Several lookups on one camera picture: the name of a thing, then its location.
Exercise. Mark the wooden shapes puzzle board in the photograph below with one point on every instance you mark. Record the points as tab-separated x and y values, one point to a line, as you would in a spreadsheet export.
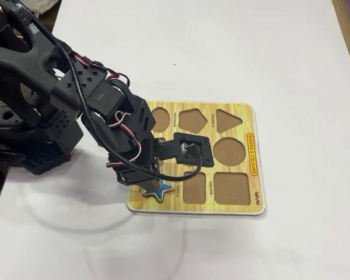
221	210

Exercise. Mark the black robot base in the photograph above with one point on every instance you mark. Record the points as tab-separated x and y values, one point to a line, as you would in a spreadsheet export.
58	134

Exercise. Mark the blue star puzzle piece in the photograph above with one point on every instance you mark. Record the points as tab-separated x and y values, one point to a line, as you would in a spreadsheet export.
164	188

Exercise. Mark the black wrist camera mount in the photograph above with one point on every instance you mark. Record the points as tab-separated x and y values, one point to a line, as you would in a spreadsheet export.
198	146

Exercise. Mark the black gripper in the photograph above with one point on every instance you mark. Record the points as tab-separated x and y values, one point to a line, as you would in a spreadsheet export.
132	177

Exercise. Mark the black grid table clamp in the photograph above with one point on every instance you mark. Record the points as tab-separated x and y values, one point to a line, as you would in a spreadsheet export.
46	160

